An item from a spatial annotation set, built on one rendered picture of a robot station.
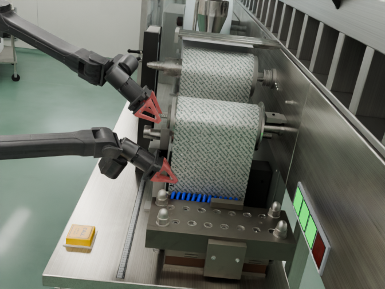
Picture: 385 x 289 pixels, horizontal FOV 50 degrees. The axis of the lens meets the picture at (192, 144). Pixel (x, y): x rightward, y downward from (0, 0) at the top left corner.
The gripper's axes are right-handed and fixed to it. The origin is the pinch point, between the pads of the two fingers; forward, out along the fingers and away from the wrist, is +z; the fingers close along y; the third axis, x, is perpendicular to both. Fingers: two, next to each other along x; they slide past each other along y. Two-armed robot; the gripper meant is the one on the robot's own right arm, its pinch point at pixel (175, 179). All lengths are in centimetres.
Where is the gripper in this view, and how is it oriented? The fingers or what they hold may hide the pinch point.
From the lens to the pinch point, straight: 123.8
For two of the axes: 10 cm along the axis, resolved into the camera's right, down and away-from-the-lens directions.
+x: 5.9, -7.3, -3.4
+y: -0.1, 4.1, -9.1
